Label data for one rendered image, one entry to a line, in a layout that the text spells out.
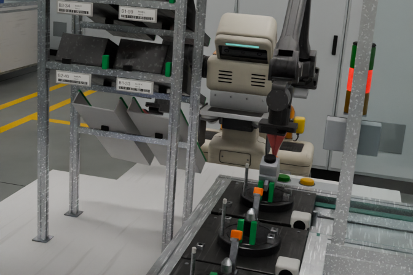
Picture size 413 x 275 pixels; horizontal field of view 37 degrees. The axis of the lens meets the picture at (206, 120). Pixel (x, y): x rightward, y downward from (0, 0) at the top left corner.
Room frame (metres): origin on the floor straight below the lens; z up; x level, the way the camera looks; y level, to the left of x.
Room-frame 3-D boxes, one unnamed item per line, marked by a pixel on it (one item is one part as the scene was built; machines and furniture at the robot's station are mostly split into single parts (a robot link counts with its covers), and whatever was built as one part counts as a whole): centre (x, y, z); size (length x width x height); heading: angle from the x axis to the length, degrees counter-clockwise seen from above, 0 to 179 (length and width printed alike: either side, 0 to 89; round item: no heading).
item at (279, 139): (1.61, -0.18, 1.10); 0.07 x 0.07 x 0.09; 77
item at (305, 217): (1.37, -0.24, 0.97); 0.05 x 0.05 x 0.04; 77
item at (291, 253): (1.23, -0.11, 1.01); 0.24 x 0.24 x 0.13; 77
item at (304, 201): (1.48, -0.17, 0.96); 0.24 x 0.24 x 0.02; 77
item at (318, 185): (1.67, -0.30, 0.93); 0.21 x 0.07 x 0.06; 77
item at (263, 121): (1.61, -0.20, 1.17); 0.10 x 0.07 x 0.07; 77
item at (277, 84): (1.57, -0.19, 1.26); 0.11 x 0.09 x 0.12; 167
